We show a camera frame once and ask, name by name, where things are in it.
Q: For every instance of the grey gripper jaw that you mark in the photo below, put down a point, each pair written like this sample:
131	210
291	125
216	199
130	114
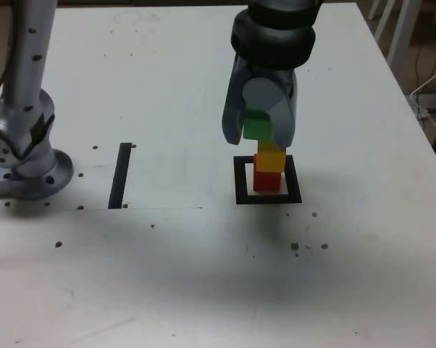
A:
233	116
261	92

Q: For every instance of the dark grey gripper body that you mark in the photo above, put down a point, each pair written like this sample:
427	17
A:
285	81

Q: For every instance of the green cube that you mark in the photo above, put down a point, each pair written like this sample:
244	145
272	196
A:
256	128

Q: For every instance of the yellow cube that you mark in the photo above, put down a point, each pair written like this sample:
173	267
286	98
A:
272	161

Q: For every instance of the red cube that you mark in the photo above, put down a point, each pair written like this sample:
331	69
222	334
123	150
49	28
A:
267	181

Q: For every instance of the black tape square outline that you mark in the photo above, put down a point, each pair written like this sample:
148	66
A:
268	200

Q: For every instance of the white furniture leg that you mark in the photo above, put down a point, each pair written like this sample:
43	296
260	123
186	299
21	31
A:
373	9
402	25
384	14

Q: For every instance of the black tape strip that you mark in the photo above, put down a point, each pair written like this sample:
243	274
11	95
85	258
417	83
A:
119	177

